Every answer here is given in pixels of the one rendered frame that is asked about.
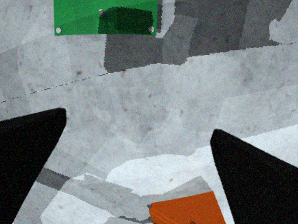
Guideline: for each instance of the green circuit board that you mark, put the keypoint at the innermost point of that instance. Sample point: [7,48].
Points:
[109,17]

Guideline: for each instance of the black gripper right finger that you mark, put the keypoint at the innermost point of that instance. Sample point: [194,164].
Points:
[259,188]

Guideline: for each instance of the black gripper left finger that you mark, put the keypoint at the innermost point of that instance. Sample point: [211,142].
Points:
[25,145]

